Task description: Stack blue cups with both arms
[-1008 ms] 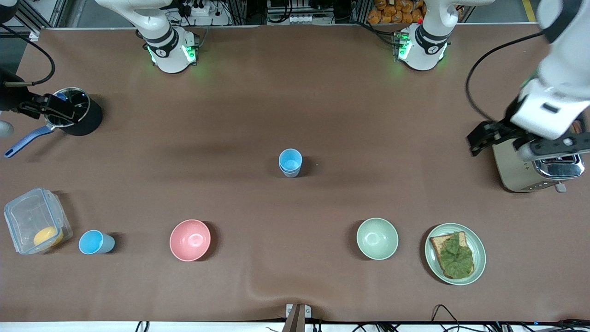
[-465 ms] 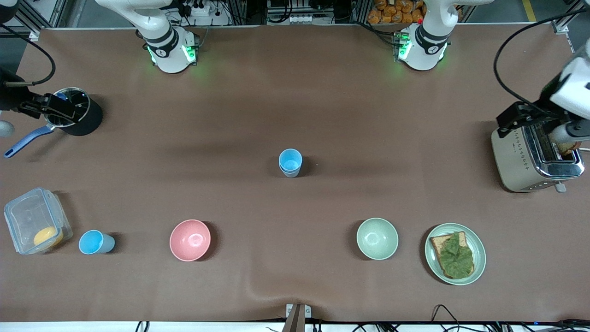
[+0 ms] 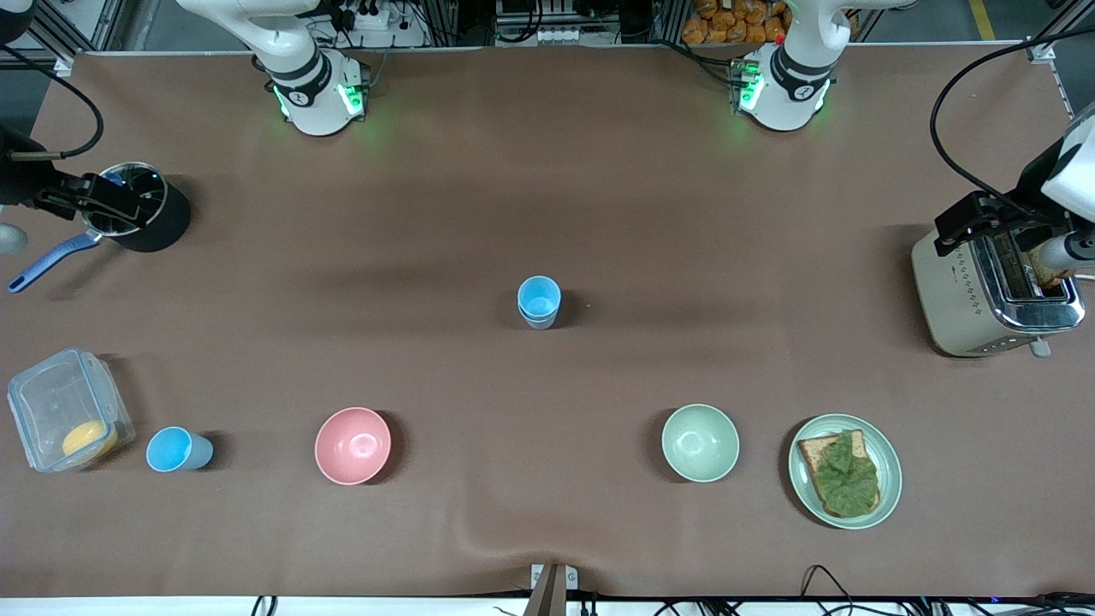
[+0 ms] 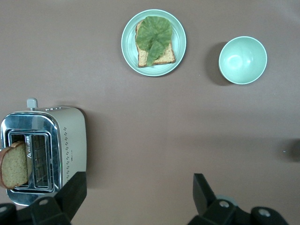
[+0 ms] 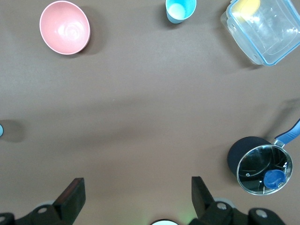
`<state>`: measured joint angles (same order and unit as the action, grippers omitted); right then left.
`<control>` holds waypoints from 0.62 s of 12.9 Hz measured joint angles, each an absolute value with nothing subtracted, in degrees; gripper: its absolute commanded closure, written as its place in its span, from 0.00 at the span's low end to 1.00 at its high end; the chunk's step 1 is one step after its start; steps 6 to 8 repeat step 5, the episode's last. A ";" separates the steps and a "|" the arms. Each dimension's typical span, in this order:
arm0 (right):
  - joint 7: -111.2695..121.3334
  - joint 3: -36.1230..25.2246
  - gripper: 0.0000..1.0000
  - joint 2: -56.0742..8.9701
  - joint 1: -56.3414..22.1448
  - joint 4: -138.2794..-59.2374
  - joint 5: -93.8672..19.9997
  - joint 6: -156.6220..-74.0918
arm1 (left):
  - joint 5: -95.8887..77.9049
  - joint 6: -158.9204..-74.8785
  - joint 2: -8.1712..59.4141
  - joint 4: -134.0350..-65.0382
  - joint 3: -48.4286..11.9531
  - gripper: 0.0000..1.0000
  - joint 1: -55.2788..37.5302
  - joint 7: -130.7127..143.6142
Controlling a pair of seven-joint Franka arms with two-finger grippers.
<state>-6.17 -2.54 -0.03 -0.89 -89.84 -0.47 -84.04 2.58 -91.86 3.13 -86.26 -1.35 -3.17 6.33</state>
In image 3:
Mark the clear plastic storage container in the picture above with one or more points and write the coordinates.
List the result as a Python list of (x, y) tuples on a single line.
[(51, 402)]

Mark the beige chrome toaster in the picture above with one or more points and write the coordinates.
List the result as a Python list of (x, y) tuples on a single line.
[(962, 291)]

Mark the green lettuce leaf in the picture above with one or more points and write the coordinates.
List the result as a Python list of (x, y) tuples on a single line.
[(847, 479)]

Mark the small white power strip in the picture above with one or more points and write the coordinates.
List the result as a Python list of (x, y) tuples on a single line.
[(558, 36)]

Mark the brown table cover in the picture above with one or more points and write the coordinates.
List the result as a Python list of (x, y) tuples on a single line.
[(547, 171)]

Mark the round yellow food piece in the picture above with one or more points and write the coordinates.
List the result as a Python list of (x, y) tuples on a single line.
[(89, 440)]

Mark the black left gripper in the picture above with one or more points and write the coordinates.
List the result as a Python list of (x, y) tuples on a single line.
[(1032, 186)]

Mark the large white power strip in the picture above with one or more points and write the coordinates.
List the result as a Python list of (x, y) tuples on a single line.
[(376, 21)]

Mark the pale green plate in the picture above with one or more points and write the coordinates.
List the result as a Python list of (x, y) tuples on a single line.
[(804, 488)]

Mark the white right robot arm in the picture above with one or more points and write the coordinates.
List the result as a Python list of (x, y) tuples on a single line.
[(312, 85)]

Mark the bag of orange buns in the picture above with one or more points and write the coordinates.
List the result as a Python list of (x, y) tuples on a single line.
[(736, 21)]

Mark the pink bowl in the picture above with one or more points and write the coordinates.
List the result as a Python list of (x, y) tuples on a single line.
[(352, 445)]

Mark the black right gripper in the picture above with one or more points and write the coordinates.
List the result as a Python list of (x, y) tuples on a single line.
[(19, 182)]

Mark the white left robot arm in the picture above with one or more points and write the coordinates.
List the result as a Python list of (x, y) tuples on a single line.
[(791, 81)]

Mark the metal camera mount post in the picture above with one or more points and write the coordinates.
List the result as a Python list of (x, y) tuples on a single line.
[(549, 590)]

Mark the toasted bread slice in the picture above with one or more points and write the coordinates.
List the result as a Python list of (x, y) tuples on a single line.
[(1050, 274)]

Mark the pale green bowl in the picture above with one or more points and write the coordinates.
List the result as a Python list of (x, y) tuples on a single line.
[(700, 442)]

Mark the blue plastic cup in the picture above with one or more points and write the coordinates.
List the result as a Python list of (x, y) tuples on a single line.
[(539, 323), (175, 450), (539, 298)]

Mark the brown bread slice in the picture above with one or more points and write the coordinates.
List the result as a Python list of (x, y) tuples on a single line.
[(814, 449)]

